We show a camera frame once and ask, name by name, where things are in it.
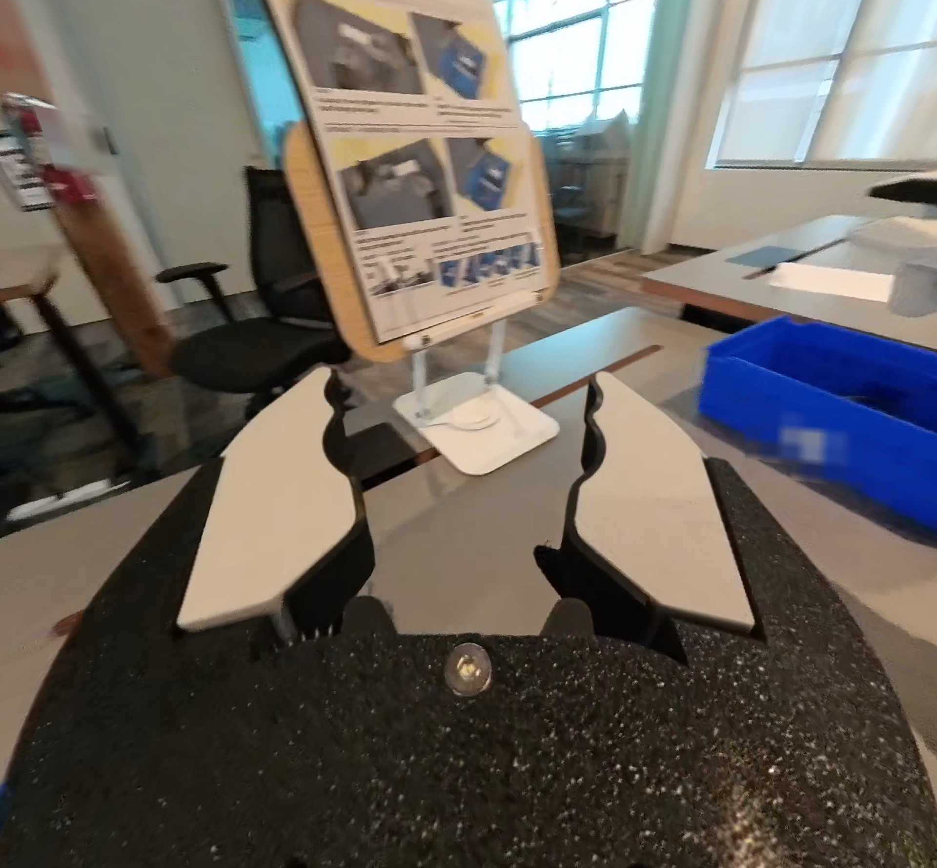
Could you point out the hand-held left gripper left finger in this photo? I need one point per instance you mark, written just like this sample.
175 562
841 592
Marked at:
271 502

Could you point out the side table with black legs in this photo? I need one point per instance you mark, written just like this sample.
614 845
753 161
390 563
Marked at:
22 290

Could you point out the white tray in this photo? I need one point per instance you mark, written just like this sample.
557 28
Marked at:
827 282

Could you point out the pale storage cabinet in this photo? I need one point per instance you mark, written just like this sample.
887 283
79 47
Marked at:
593 180

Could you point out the dark rectangular desk mat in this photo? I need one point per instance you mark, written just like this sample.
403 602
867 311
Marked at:
765 257

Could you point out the grey desk with wood edge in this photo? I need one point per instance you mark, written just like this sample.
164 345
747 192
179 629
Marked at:
703 282

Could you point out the blue plastic bin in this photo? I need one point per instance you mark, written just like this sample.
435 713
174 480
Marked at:
805 370

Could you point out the black office chair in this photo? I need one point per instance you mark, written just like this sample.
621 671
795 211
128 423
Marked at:
278 253

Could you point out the grid pane window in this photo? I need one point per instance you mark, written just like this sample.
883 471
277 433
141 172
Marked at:
571 41

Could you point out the red wall alarm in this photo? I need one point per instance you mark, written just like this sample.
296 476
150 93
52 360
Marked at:
69 187

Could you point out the frosted window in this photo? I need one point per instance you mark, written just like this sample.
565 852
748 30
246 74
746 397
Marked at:
805 77

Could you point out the wall notice sheets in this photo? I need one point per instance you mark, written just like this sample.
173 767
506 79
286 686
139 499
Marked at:
26 165

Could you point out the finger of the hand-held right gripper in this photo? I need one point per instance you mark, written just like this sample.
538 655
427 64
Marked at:
893 231

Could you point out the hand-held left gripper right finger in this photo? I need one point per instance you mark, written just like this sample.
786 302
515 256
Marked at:
659 509

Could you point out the brown wooden post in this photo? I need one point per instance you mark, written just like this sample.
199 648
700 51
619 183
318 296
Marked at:
110 275

